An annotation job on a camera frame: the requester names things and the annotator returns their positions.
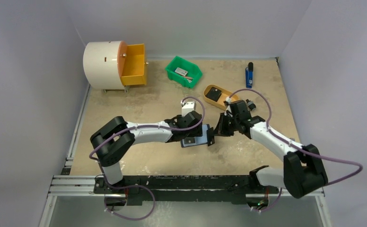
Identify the navy blue card holder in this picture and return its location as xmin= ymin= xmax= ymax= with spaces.
xmin=181 ymin=124 xmax=215 ymax=148

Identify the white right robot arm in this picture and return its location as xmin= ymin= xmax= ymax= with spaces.
xmin=214 ymin=100 xmax=328 ymax=199

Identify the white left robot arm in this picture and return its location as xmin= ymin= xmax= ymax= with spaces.
xmin=90 ymin=111 xmax=203 ymax=193

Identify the black credit card stack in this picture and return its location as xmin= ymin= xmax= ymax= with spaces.
xmin=206 ymin=87 xmax=222 ymax=102

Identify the small black marker cap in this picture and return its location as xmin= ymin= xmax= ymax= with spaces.
xmin=245 ymin=99 xmax=256 ymax=111

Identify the tan oval tray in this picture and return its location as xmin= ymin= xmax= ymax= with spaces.
xmin=203 ymin=84 xmax=232 ymax=111

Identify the small box in bin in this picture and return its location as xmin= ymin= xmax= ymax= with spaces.
xmin=174 ymin=67 xmax=188 ymax=77

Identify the green plastic bin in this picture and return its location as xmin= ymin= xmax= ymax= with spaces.
xmin=165 ymin=56 xmax=203 ymax=89

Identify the blue stapler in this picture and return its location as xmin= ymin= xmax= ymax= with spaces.
xmin=245 ymin=62 xmax=253 ymax=88

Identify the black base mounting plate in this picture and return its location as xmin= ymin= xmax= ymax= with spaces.
xmin=93 ymin=175 xmax=279 ymax=206

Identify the yellow open drawer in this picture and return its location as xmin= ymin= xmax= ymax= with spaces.
xmin=121 ymin=44 xmax=148 ymax=86

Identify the white cylindrical drawer cabinet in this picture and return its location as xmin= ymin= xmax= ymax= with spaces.
xmin=83 ymin=41 xmax=127 ymax=90

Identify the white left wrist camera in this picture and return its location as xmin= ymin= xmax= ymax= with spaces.
xmin=181 ymin=101 xmax=196 ymax=117

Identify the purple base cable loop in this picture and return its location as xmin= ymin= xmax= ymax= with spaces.
xmin=103 ymin=183 xmax=158 ymax=221

